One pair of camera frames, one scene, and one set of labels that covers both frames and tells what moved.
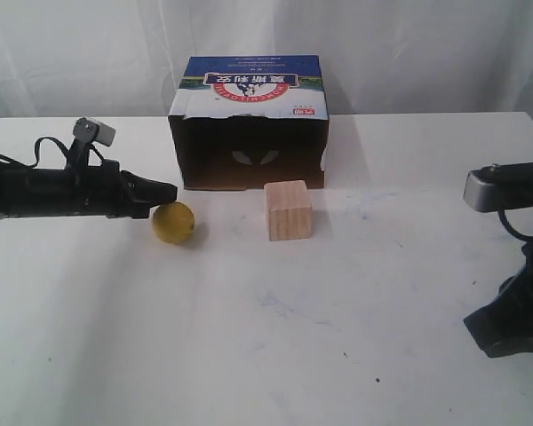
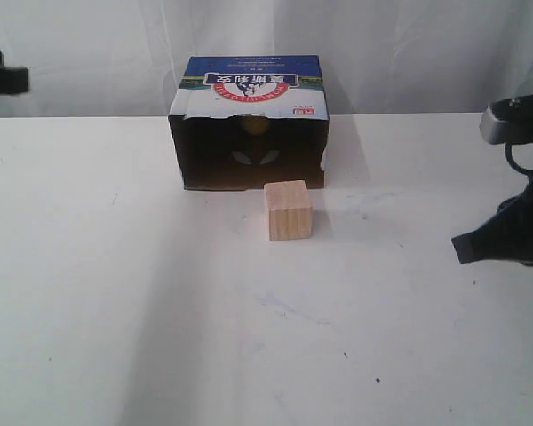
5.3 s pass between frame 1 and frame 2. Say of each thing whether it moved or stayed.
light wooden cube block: stayed
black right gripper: moved
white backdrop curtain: stayed
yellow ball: moved
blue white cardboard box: stayed
